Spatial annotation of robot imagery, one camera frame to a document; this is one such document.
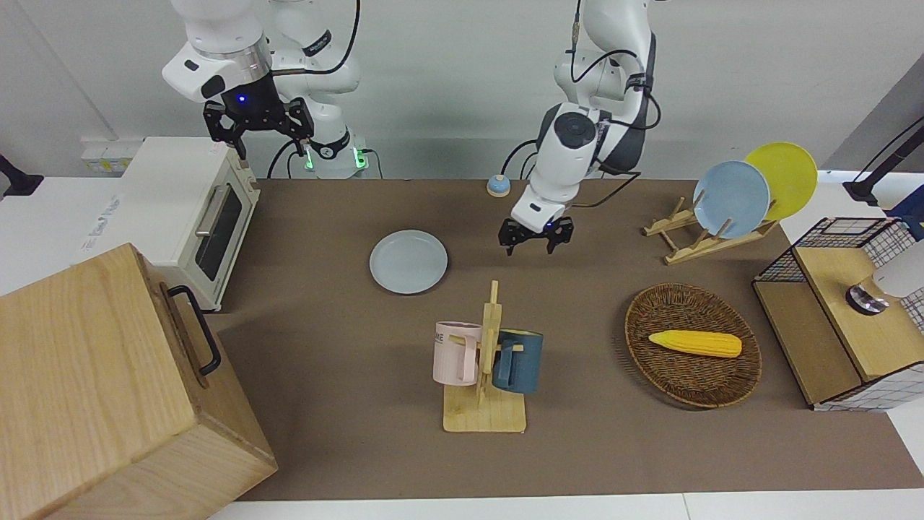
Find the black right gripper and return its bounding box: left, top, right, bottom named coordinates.
left=204, top=71, right=315, bottom=161

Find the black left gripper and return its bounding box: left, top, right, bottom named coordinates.
left=500, top=217, right=575, bottom=256

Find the gray round plate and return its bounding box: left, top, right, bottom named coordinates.
left=369, top=230, right=449, bottom=295

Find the wooden plate rack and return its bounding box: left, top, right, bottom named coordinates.
left=642, top=196, right=780, bottom=266

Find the light blue plate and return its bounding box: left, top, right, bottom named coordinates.
left=693, top=160, right=772, bottom=240

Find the yellow plate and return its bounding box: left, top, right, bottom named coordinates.
left=744, top=142, right=819, bottom=222

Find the white toaster oven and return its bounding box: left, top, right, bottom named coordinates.
left=79, top=137, right=261, bottom=313

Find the dark blue mug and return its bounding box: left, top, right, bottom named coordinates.
left=493, top=329, right=544, bottom=394

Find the pink mug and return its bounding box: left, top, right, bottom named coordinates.
left=432, top=321, right=482, bottom=386

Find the wooden mug stand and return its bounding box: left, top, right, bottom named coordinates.
left=443, top=280, right=528, bottom=434

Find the yellow corn cob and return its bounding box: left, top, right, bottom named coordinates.
left=648, top=330, right=743, bottom=359

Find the brown wicker basket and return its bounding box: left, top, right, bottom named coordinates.
left=624, top=283, right=763, bottom=410

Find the brown table mat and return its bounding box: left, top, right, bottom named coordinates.
left=206, top=178, right=924, bottom=502

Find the large wooden box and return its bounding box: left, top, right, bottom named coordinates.
left=0, top=243, right=279, bottom=520

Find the white device with black base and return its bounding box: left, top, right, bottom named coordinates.
left=846, top=242, right=924, bottom=316

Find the blue object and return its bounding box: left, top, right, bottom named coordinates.
left=889, top=204, right=924, bottom=243

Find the thin black cable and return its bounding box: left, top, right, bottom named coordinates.
left=503, top=139, right=643, bottom=210

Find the toaster oven door handle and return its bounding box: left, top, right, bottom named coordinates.
left=195, top=184, right=232, bottom=238

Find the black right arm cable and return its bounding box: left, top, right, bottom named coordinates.
left=273, top=0, right=362, bottom=76

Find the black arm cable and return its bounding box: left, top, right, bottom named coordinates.
left=570, top=0, right=662, bottom=132
left=273, top=0, right=362, bottom=76

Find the white wall power strip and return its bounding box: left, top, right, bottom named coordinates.
left=81, top=141, right=141, bottom=174

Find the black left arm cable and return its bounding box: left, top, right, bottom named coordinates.
left=570, top=0, right=662, bottom=132

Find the black metal box handle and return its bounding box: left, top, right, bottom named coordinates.
left=167, top=285, right=222, bottom=377

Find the black clamp mount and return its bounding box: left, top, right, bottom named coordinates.
left=0, top=154, right=44, bottom=197

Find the wire and wood shelf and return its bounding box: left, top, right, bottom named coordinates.
left=752, top=217, right=924, bottom=412

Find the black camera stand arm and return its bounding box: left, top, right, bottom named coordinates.
left=842, top=119, right=924, bottom=203

